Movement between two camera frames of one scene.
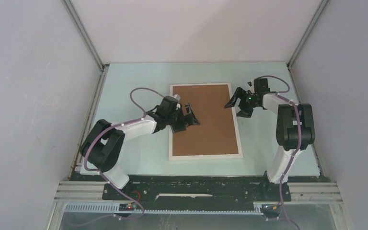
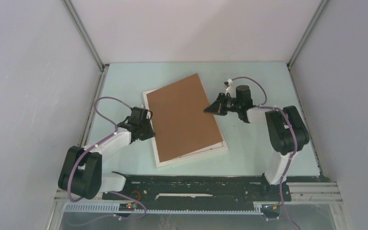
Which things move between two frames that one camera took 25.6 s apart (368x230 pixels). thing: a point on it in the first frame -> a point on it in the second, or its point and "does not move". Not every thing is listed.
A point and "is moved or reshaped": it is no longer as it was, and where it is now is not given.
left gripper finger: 190,119 -> 147,119
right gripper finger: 246,108 -> 218,108
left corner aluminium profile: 101,82 does not move
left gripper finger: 179,125 -> 145,133
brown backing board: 211,106 is moved or reshaped
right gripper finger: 233,101 -> 215,107
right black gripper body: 250,97 -> 234,105
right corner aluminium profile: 315,19 does not move
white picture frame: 171,157 -> 150,90
